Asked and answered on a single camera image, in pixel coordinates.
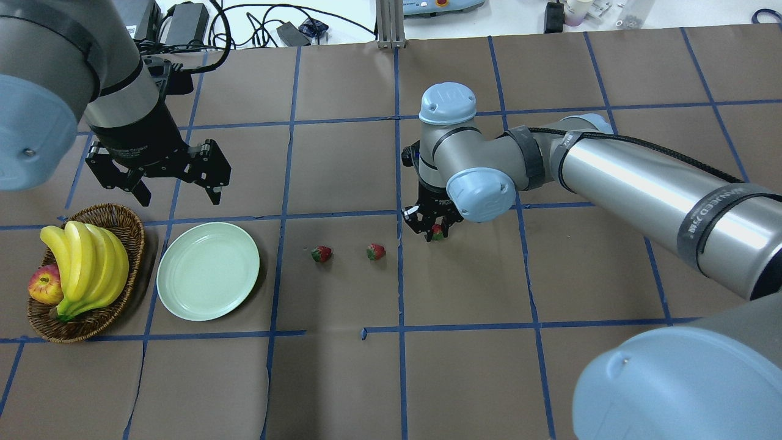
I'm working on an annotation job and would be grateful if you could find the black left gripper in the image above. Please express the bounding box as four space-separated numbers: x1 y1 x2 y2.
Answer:
86 139 232 207

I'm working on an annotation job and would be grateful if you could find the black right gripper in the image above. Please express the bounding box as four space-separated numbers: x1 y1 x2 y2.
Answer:
401 183 464 242

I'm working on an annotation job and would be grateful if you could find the red strawberry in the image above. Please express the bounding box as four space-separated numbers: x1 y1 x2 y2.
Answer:
366 243 387 262
428 224 445 241
310 245 333 264

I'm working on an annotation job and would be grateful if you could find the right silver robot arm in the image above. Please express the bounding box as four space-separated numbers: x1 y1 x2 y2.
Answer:
401 82 781 439

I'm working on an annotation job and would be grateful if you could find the light green plate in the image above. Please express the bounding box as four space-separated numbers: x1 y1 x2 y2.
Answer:
156 222 261 322

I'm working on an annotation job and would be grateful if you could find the wicker fruit basket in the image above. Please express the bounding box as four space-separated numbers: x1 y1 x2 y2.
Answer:
27 203 146 343

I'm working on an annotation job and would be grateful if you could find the yellow banana bunch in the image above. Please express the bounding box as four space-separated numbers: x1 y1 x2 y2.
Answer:
39 221 130 322

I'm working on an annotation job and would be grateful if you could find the red apple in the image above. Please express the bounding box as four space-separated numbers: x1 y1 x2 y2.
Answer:
27 263 64 306

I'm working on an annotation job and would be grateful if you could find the black power adapter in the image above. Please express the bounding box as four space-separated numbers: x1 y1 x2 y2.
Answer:
163 2 210 46

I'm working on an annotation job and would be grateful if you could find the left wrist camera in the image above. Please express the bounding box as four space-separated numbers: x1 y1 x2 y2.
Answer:
142 56 194 98

